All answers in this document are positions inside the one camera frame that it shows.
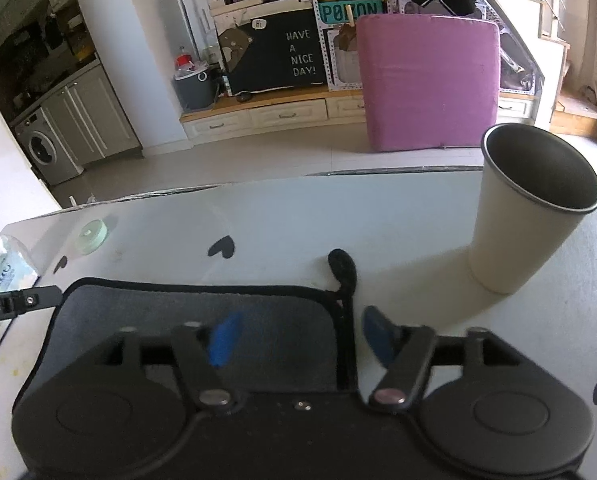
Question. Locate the cream cup with metal inside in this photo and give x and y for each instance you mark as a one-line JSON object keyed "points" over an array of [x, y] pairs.
{"points": [[516, 220]]}

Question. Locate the grey towel with black trim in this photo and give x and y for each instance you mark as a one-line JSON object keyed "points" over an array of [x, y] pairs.
{"points": [[278, 320]]}

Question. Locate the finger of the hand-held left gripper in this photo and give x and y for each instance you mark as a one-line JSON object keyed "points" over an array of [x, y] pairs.
{"points": [[26, 302]]}

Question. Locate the white heart-print tablecloth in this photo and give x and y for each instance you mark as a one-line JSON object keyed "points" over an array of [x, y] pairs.
{"points": [[378, 220]]}

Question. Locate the black lettered board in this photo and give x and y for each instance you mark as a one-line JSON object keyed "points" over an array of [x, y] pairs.
{"points": [[273, 57]]}

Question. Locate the pale green round lid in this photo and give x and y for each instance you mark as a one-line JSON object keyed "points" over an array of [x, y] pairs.
{"points": [[91, 236]]}

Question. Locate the teal lettered sign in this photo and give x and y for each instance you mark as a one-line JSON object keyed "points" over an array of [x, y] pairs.
{"points": [[349, 11]]}

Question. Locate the washing machine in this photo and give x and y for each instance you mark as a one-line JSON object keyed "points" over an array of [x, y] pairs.
{"points": [[46, 147]]}

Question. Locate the white kitchen cabinet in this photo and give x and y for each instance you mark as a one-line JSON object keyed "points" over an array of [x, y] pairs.
{"points": [[96, 110]]}

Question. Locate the wet wipes pack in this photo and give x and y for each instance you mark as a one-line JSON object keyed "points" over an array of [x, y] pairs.
{"points": [[1, 272]]}

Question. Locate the pink cushion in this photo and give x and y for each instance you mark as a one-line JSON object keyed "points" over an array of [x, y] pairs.
{"points": [[428, 85]]}

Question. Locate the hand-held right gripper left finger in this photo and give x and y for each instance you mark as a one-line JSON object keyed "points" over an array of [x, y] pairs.
{"points": [[224, 341]]}

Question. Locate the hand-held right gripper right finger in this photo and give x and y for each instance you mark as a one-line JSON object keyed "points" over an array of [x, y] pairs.
{"points": [[378, 335]]}

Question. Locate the grey bin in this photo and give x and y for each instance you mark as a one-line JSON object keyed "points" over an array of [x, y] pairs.
{"points": [[196, 91]]}

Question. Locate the low white drawer cabinet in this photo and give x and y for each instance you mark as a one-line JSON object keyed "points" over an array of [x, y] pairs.
{"points": [[278, 115]]}

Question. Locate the wooden stairs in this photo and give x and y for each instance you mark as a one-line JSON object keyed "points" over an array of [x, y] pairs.
{"points": [[576, 110]]}

